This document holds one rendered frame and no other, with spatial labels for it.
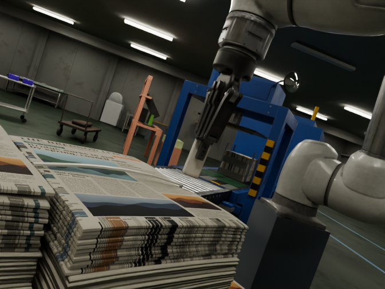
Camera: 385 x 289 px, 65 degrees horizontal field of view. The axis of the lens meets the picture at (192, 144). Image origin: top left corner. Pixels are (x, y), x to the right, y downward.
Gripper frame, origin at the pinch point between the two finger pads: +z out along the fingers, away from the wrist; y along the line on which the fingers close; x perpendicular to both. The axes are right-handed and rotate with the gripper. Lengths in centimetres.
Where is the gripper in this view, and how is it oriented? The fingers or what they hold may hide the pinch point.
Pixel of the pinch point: (196, 158)
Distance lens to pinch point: 56.1
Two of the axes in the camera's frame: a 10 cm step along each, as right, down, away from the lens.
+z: -3.8, 9.2, 0.8
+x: 9.0, 3.4, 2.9
